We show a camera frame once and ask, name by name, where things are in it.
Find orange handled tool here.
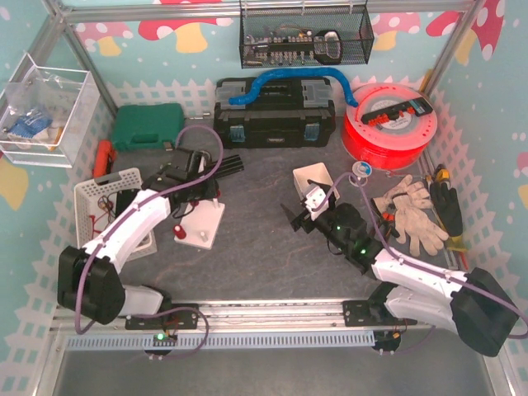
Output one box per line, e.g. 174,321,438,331
92,139,116,178

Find black red terminal strip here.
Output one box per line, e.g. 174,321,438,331
361,97,433,126

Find white peg base plate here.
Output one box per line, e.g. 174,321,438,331
173,198,225,250

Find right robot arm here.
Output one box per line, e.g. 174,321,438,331
283,203,519,357

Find black mounting plate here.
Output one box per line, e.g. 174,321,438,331
125,304,200,332
342,299,417,328

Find white perforated basket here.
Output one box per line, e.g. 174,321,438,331
73,167,143,248

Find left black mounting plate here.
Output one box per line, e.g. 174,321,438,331
125,304,200,332

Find red handled pliers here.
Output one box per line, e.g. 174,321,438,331
377,211,400,242

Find white work glove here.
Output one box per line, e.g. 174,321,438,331
371,174,449,257

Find green plastic case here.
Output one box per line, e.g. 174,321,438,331
111,102,185,152

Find black aluminium extrusion profile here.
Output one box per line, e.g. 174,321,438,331
213,154,244,179

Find red filament spool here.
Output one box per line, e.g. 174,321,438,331
341,82,438,170

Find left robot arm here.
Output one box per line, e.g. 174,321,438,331
57,148,220,334

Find blue corrugated hose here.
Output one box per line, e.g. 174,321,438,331
229,68,359,108

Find blue white cloth glove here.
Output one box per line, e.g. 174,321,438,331
8,108,53,140

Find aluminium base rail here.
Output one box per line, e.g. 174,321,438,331
51,293,494,331

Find black work glove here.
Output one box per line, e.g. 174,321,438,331
430,182,463,237

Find white spring box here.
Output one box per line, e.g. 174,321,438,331
293,163,333,202

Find black toolbox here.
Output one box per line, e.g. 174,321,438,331
213,78,336,149

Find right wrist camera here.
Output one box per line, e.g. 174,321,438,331
302,181,330,220

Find solder wire spool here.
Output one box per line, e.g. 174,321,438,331
349,161,373,186

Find grey slotted cable duct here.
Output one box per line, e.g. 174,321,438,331
65,330,375,351

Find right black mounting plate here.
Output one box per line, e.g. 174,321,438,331
342,299,417,328

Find black wire mesh basket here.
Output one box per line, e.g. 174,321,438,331
239,5,375,68

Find clear acrylic wall box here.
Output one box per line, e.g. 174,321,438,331
1,54,100,168

